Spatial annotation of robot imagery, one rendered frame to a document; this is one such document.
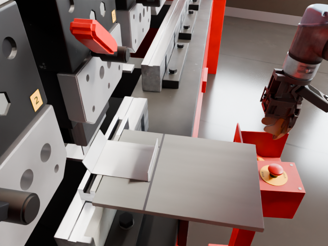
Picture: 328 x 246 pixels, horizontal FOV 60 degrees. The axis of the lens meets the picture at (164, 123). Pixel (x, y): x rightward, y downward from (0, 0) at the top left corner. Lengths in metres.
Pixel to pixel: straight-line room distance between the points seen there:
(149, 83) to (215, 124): 1.35
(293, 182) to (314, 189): 1.12
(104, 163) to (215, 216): 0.21
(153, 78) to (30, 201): 0.75
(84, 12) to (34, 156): 0.16
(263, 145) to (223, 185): 0.48
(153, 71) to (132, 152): 0.40
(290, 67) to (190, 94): 0.33
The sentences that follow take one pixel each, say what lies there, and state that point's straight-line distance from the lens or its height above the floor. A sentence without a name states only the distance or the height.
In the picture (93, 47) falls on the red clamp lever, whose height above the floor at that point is 1.27.
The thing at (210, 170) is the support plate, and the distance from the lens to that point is 0.51.
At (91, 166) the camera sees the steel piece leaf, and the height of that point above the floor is 1.01.
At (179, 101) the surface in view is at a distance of 0.88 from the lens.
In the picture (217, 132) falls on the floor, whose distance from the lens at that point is 2.13.
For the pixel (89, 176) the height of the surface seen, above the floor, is 1.00.
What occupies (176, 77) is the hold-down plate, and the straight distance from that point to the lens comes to 0.94.
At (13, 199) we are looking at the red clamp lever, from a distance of 0.18.
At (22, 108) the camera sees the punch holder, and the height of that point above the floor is 1.25.
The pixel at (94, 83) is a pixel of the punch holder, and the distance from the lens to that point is 0.35.
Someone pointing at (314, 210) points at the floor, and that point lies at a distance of 1.85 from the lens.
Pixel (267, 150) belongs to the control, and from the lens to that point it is 0.97.
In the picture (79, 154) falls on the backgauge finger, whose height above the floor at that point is 1.00.
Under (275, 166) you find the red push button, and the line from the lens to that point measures 0.82.
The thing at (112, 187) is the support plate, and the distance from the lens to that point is 0.49.
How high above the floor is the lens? 1.38
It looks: 39 degrees down
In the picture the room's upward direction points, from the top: straight up
